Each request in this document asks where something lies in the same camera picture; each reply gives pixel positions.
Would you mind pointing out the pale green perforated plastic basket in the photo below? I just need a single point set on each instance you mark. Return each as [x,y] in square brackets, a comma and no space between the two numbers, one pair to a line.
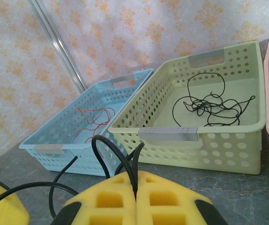
[242,105]

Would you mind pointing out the blue perforated plastic basket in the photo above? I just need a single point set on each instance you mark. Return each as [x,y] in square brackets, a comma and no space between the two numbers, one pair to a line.
[78,146]

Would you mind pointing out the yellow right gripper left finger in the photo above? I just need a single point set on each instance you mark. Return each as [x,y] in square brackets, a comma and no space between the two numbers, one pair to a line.
[106,206]

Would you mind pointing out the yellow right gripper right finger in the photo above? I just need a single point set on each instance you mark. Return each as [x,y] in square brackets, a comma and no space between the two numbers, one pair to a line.
[167,206]

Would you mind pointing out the aluminium frame post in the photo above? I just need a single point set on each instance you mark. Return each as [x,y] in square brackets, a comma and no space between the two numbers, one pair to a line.
[54,39]

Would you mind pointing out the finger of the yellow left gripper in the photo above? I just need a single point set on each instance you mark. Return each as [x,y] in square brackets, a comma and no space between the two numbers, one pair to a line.
[5,211]

